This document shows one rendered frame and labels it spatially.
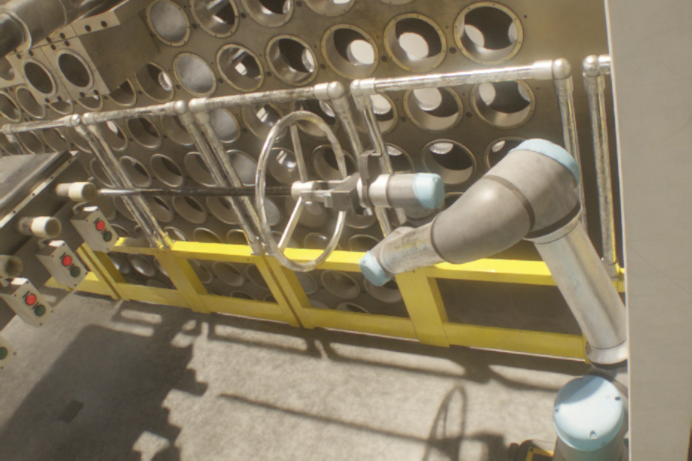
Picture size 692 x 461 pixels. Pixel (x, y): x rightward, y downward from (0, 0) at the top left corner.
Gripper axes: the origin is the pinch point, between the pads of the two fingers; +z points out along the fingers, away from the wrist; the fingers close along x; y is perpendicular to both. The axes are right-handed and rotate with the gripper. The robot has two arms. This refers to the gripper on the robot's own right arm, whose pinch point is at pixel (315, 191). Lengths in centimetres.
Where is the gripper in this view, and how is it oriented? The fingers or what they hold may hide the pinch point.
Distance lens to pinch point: 140.5
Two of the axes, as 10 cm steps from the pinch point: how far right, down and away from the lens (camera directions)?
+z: -8.6, 0.0, 5.1
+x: 4.8, -3.6, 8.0
